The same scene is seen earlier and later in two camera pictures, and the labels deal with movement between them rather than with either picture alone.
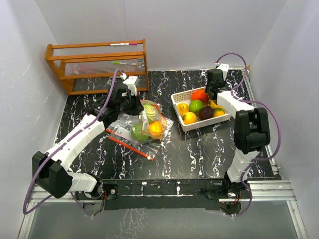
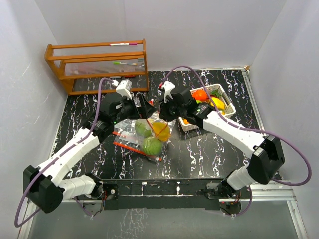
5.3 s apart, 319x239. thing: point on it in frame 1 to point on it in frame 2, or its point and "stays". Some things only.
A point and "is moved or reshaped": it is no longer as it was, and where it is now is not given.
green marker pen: (117, 62) stays
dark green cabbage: (136, 133) to (152, 146)
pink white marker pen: (123, 44) stays
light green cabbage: (151, 110) is moved or reshaped
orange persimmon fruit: (200, 94) stays
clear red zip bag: (151, 124) is moved or reshaped
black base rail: (163, 194) stays
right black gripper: (224, 81) to (163, 113)
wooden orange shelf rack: (89, 68) stays
